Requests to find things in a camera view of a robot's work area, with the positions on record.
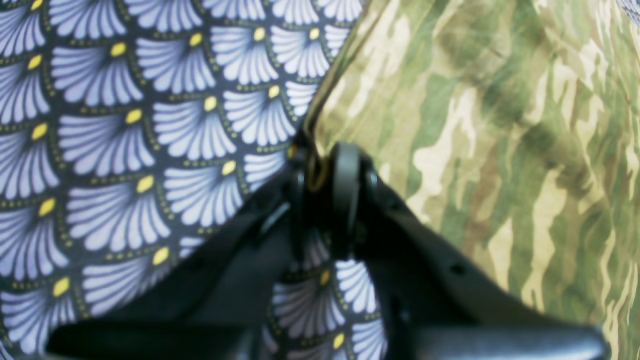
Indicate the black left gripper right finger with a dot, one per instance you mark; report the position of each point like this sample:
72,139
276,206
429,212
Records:
420,279

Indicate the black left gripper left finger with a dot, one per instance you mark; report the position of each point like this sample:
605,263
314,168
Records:
229,280

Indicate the camouflage T-shirt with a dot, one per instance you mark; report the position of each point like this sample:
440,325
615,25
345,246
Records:
511,127

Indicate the purple fan-pattern tablecloth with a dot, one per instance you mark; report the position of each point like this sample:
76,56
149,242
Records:
133,130

